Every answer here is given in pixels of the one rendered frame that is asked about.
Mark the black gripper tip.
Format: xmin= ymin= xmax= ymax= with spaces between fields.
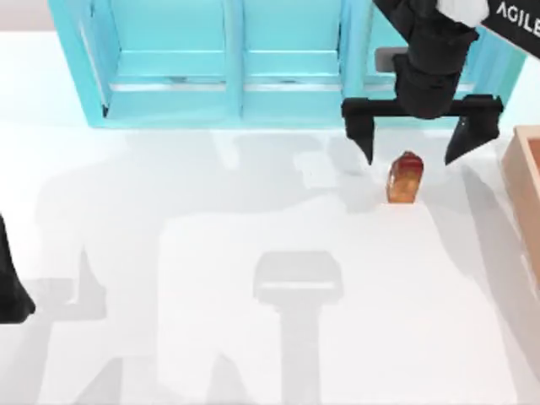
xmin=0 ymin=213 xmax=37 ymax=327

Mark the light blue rack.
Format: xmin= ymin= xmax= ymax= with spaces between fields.
xmin=45 ymin=0 xmax=531 ymax=130

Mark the shallow salmon-coloured box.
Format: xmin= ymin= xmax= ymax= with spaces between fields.
xmin=500 ymin=125 xmax=540 ymax=294

